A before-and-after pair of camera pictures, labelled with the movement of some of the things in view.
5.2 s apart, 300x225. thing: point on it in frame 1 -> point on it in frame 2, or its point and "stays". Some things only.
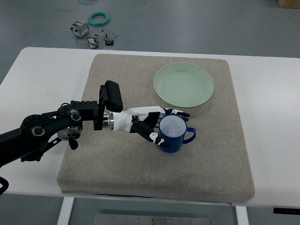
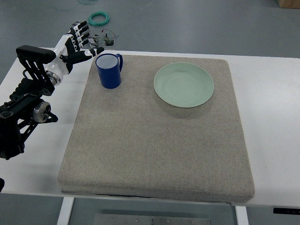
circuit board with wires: [109, 41] stays
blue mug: [173, 128] -> [108, 69]
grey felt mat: [213, 167] stays
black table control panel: [286, 211] stays
